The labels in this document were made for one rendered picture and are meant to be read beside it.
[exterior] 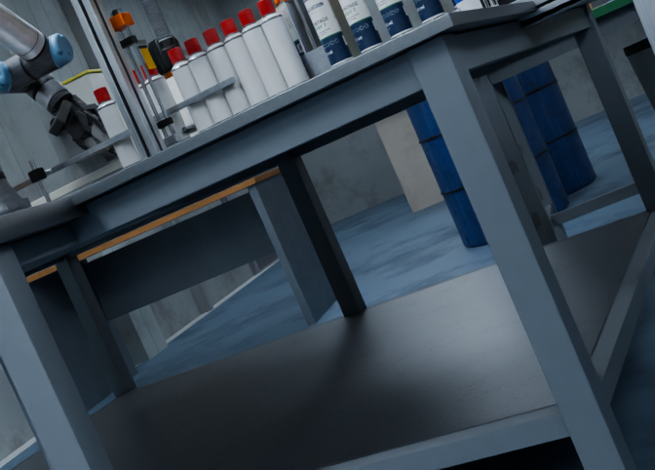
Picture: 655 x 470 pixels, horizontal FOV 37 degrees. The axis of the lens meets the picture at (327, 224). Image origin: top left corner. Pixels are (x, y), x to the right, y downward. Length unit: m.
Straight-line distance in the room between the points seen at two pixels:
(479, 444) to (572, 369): 0.21
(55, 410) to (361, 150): 9.45
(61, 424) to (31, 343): 0.13
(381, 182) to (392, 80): 9.39
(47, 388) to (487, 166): 0.73
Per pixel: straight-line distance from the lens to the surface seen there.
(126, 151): 2.45
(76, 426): 1.58
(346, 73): 1.47
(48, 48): 2.43
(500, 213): 1.47
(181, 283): 5.60
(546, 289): 1.48
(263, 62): 2.22
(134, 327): 6.26
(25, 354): 1.56
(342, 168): 10.94
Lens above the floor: 0.72
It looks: 4 degrees down
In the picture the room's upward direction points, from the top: 24 degrees counter-clockwise
